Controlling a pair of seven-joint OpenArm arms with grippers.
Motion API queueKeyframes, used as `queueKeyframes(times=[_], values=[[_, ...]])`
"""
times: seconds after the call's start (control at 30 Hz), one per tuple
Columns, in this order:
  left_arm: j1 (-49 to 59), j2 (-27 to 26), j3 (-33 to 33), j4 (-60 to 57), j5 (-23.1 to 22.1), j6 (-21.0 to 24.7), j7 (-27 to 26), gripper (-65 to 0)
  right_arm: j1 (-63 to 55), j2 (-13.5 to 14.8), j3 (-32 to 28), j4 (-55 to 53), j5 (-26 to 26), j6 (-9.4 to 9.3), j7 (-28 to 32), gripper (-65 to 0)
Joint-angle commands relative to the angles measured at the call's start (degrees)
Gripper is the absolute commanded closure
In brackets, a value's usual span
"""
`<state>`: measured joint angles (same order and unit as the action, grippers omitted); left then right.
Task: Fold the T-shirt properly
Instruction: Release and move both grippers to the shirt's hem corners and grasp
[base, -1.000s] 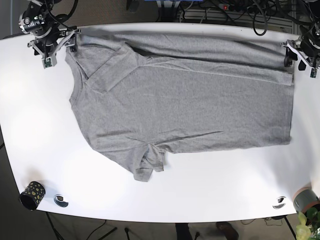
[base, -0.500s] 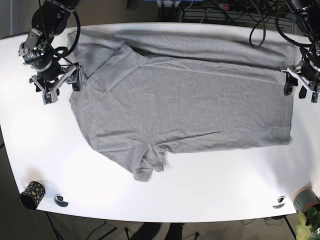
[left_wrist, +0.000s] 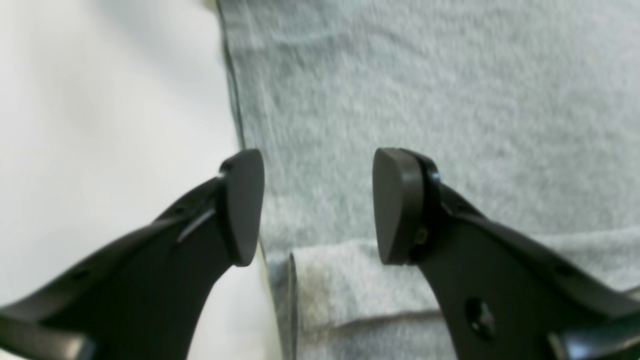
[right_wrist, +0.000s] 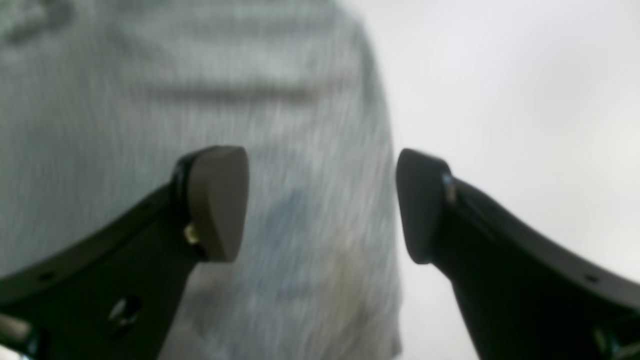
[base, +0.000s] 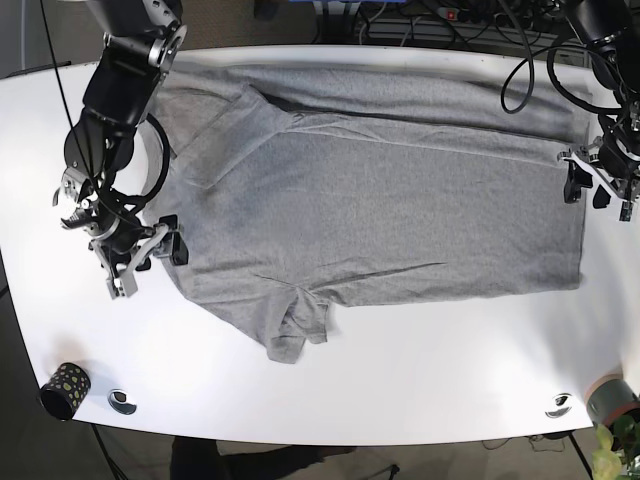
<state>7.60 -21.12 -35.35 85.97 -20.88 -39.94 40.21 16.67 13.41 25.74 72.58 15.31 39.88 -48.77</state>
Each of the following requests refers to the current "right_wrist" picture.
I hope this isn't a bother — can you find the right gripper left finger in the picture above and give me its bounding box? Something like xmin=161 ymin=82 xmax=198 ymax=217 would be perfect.
xmin=0 ymin=146 xmax=250 ymax=360

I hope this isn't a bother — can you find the light grey T-shirt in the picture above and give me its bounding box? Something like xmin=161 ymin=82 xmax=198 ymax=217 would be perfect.
xmin=0 ymin=0 xmax=402 ymax=360

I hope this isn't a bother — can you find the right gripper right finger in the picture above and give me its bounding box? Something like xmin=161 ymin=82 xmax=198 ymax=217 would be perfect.
xmin=395 ymin=148 xmax=640 ymax=360

